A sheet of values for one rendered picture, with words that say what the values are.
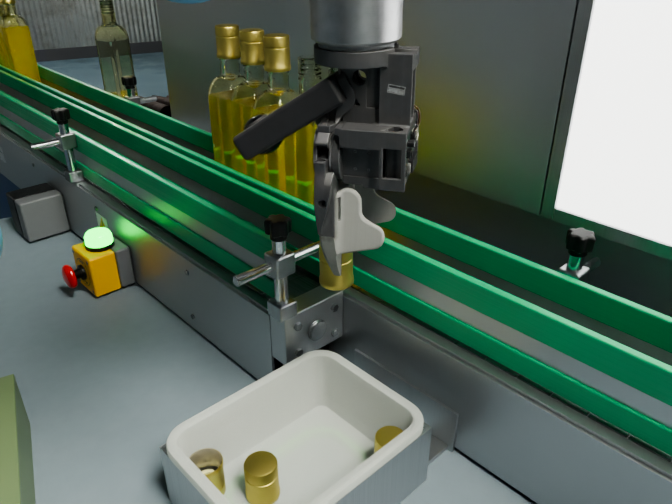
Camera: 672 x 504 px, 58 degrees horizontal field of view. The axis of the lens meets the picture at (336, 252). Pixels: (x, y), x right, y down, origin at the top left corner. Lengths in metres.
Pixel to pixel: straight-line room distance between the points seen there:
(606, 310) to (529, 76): 0.27
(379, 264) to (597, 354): 0.27
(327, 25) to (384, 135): 0.10
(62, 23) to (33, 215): 6.30
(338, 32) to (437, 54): 0.32
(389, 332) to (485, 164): 0.24
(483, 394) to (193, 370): 0.40
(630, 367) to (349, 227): 0.27
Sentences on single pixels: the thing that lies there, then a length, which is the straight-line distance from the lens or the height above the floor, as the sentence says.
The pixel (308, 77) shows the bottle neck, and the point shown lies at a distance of 0.78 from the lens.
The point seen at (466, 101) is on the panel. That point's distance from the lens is 0.78.
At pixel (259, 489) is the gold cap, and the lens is 0.64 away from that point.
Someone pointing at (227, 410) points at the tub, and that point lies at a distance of 0.67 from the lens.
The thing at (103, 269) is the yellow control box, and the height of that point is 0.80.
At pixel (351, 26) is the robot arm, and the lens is 0.49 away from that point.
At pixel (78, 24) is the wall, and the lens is 7.52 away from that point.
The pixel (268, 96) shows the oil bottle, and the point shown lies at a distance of 0.82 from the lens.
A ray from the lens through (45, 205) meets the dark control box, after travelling 1.27.
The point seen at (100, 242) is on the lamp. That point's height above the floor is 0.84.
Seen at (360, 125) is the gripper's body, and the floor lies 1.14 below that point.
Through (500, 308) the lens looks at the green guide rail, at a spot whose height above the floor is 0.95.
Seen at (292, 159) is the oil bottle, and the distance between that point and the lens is 0.81.
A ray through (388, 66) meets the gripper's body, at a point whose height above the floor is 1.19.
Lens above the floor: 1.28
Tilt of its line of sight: 28 degrees down
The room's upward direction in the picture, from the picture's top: straight up
